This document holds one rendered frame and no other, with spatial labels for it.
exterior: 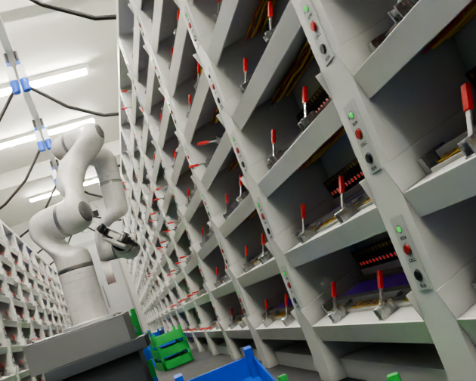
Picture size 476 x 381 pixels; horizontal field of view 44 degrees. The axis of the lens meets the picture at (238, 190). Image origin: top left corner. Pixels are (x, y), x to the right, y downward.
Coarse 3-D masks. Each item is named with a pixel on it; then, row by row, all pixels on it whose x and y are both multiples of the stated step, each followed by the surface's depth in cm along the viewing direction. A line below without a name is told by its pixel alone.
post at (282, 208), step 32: (224, 64) 167; (256, 64) 168; (224, 96) 164; (288, 96) 168; (256, 128) 164; (288, 128) 166; (256, 160) 162; (320, 160) 165; (256, 192) 163; (288, 192) 161; (320, 192) 163; (288, 224) 159; (352, 256) 160; (288, 288) 163; (320, 288) 156; (320, 352) 153; (352, 352) 154
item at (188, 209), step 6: (192, 192) 256; (198, 192) 243; (192, 198) 258; (198, 198) 249; (186, 204) 281; (192, 204) 265; (198, 204) 255; (180, 210) 297; (186, 210) 284; (192, 210) 272; (186, 216) 292; (192, 216) 280
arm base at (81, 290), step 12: (60, 276) 196; (72, 276) 194; (84, 276) 195; (96, 276) 200; (72, 288) 194; (84, 288) 194; (96, 288) 197; (72, 300) 194; (84, 300) 193; (96, 300) 195; (72, 312) 194; (84, 312) 193; (96, 312) 194; (72, 324) 197; (84, 324) 189
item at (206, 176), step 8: (224, 136) 177; (224, 144) 181; (216, 152) 192; (224, 152) 185; (232, 152) 209; (216, 160) 197; (224, 160) 191; (232, 160) 227; (200, 168) 231; (208, 168) 211; (216, 168) 202; (224, 168) 232; (200, 176) 230; (208, 176) 217; (208, 184) 224
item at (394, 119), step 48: (336, 0) 96; (384, 0) 98; (336, 48) 95; (336, 96) 100; (384, 96) 93; (432, 96) 95; (384, 144) 91; (384, 192) 95; (432, 240) 89; (432, 288) 90; (432, 336) 95
